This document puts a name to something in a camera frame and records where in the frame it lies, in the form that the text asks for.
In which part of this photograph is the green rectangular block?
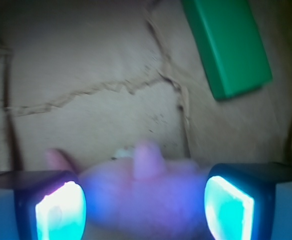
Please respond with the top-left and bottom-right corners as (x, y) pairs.
(181, 0), (272, 101)

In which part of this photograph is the pink plush bunny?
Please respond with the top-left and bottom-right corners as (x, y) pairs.
(46, 140), (212, 240)

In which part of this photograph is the brown paper bag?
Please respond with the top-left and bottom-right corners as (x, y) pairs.
(0, 0), (292, 180)

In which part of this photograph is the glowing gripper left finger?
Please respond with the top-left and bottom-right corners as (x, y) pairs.
(0, 170), (86, 240)

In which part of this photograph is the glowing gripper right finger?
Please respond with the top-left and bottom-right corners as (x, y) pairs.
(204, 162), (292, 240)

